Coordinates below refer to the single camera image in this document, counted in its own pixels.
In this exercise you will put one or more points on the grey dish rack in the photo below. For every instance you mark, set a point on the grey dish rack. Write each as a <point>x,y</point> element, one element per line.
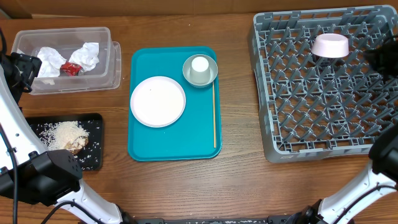
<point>313,107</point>

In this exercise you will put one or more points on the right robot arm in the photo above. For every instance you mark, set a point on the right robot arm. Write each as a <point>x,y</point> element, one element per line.
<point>378,179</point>

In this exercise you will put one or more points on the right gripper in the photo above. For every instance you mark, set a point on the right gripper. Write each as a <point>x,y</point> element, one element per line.
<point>388,55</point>

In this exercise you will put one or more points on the grey bowl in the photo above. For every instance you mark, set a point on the grey bowl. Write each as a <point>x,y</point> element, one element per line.
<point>213,70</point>

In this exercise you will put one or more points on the white paper cup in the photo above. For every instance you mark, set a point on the white paper cup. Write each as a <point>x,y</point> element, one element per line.
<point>200,70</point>

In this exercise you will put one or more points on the teal serving tray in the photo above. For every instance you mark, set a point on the teal serving tray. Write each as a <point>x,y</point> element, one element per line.
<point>191,136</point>

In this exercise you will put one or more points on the small white bowl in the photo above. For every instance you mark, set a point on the small white bowl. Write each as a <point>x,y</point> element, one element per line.
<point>331,46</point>

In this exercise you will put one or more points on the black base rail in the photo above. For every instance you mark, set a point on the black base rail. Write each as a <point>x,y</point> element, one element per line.
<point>275,219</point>

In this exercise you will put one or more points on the clear plastic bin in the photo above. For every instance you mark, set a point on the clear plastic bin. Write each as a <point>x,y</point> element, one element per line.
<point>106,74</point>

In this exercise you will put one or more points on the pile of rice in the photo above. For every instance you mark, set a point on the pile of rice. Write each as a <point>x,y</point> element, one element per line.
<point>56,135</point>

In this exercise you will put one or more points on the brown food scrap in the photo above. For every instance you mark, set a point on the brown food scrap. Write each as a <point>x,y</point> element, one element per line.
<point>76,145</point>

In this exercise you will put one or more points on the black tray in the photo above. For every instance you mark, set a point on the black tray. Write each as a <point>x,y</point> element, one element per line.
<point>90,157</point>

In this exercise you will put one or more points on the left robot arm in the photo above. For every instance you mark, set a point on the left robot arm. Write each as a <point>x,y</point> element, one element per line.
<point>30,173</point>

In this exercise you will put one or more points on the large white plate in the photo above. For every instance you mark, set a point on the large white plate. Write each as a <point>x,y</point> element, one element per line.
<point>158,102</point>

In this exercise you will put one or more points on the white napkin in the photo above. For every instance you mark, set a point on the white napkin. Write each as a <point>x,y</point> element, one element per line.
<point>87,57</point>

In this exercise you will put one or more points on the wooden chopstick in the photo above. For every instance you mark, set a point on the wooden chopstick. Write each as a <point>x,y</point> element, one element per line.
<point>214,116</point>

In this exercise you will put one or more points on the red snack wrapper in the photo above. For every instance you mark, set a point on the red snack wrapper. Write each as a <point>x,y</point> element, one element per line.
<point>71,69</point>

